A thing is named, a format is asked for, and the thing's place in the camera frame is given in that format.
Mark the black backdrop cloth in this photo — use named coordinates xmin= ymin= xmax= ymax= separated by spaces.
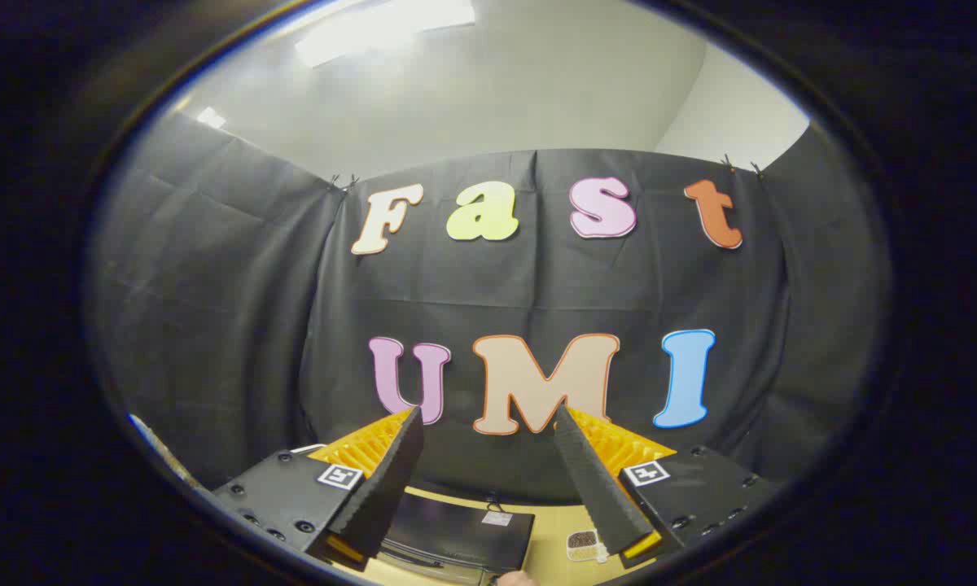
xmin=90 ymin=110 xmax=892 ymax=505

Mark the black toaster oven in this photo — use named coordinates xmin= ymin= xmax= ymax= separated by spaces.
xmin=377 ymin=487 xmax=537 ymax=586

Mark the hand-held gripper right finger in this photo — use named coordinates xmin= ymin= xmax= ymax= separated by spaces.
xmin=554 ymin=405 xmax=776 ymax=569

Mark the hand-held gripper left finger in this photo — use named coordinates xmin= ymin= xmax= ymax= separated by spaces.
xmin=212 ymin=405 xmax=425 ymax=571

